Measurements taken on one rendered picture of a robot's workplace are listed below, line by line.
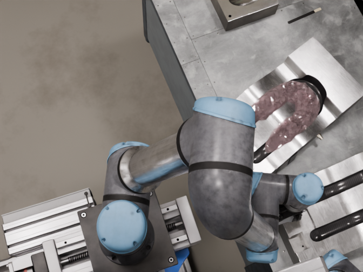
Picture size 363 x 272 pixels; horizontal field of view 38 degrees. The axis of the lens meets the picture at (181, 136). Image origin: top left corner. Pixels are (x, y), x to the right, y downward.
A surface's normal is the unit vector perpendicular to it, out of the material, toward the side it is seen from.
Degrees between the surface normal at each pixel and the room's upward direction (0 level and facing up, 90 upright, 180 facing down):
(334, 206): 2
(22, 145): 0
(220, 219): 56
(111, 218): 7
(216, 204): 42
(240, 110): 25
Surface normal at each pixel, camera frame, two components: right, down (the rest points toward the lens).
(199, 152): -0.72, -0.27
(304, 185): 0.04, -0.30
